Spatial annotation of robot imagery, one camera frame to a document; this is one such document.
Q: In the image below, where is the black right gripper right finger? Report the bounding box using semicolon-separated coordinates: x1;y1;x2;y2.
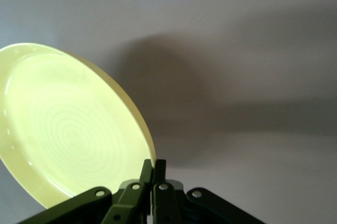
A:
152;159;264;224

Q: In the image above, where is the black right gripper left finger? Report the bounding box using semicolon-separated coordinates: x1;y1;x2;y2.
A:
19;159;154;224

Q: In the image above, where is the yellow round plate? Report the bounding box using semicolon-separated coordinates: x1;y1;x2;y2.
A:
0;42;156;210

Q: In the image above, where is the brown table cover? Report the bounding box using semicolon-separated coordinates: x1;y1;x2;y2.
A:
0;0;337;224

